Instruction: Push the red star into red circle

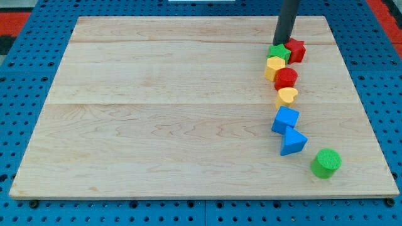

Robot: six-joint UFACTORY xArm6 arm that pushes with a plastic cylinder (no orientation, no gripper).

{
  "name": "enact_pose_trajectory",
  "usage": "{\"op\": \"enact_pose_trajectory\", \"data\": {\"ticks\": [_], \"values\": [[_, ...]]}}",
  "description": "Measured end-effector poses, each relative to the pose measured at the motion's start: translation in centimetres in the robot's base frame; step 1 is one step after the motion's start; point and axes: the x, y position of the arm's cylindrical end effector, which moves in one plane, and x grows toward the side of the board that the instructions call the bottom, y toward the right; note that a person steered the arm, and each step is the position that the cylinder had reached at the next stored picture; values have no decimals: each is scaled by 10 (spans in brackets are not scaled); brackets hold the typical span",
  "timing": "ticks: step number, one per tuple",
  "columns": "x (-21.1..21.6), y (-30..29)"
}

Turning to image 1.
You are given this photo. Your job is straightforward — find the red star block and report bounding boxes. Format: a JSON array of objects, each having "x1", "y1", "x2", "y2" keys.
[{"x1": 285, "y1": 38, "x2": 306, "y2": 64}]

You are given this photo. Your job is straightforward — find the green cylinder block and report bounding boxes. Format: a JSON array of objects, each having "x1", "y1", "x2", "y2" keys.
[{"x1": 310, "y1": 148, "x2": 342, "y2": 179}]

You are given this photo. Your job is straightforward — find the red cylinder block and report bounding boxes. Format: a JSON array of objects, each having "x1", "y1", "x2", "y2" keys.
[{"x1": 274, "y1": 67, "x2": 298, "y2": 90}]

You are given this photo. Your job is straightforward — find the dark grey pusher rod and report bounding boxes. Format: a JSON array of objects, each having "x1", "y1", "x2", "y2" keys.
[{"x1": 273, "y1": 0, "x2": 301, "y2": 45}]

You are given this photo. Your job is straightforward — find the blue cube block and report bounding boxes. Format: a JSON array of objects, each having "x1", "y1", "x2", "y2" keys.
[{"x1": 271, "y1": 106, "x2": 300, "y2": 135}]

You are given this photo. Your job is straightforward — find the green star block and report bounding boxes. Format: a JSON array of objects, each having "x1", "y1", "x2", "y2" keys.
[{"x1": 267, "y1": 44, "x2": 291, "y2": 64}]

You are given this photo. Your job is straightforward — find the yellow hexagon block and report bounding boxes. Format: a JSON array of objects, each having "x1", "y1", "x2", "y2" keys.
[{"x1": 264, "y1": 56, "x2": 286, "y2": 82}]

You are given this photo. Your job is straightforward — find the light wooden board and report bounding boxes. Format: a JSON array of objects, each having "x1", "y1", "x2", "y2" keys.
[{"x1": 9, "y1": 16, "x2": 399, "y2": 200}]

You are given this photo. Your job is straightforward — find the blue triangle block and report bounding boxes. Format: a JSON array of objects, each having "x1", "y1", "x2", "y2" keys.
[{"x1": 280, "y1": 126, "x2": 308, "y2": 156}]

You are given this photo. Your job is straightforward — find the yellow heart block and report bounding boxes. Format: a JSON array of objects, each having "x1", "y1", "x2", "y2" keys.
[{"x1": 275, "y1": 87, "x2": 298, "y2": 109}]

